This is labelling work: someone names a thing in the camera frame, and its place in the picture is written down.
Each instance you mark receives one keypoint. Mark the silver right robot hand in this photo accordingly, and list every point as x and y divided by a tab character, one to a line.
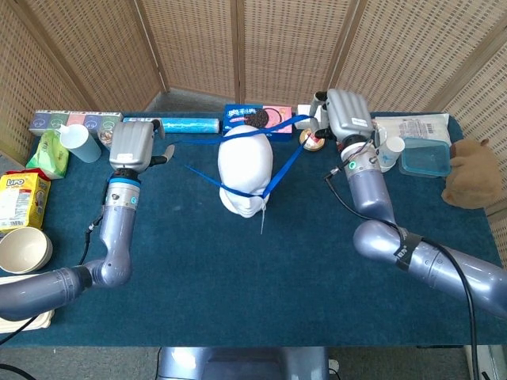
346	112

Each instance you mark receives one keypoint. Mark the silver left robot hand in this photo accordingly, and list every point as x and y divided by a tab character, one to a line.
130	144

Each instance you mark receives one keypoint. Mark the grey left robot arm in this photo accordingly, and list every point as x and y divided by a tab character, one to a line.
117	229

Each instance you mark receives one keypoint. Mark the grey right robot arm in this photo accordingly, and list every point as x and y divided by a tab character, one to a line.
372	190

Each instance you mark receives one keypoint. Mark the white paper box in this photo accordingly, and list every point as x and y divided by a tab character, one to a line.
304	112

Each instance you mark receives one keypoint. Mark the round gold tin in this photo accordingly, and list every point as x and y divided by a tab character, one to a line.
313	143

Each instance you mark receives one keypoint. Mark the pale green plastic cup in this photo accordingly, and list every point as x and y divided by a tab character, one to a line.
81	144

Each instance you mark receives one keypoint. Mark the paper cup stack blue flower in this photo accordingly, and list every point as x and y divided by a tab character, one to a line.
390	154

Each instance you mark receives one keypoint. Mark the blue cling film roll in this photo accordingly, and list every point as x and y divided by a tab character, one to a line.
190	124

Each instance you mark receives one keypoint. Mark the white plastic bag package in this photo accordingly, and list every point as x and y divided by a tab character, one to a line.
416	124

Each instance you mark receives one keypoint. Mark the long multicolour tea box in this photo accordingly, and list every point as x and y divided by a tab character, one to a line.
51	118

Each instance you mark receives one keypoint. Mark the green wet wipes pack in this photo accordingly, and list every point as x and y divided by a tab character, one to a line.
47	156

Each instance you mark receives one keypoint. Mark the clear container with blue lid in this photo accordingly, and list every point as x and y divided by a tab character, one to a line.
425	158

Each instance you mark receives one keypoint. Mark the wicker folding screen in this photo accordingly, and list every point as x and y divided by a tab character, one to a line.
277	47

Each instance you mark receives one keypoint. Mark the blue pink cookie box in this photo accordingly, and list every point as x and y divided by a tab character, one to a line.
245	115

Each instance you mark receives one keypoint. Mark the white foam mannequin head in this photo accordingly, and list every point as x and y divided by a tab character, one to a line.
245	166

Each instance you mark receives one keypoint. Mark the yellow snack bag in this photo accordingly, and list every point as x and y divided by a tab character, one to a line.
20	202

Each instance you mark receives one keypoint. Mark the brown plush toy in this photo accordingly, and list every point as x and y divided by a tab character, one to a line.
471	174

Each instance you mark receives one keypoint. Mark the beige bowl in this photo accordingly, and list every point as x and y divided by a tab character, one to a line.
24	251

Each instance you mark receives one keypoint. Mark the teal tablecloth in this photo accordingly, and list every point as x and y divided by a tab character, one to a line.
237	285

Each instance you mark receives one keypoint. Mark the beige lidded lunch box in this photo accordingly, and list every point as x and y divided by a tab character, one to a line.
43	319

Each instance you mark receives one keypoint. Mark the grey robot torso base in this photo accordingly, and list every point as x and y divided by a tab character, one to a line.
237	364

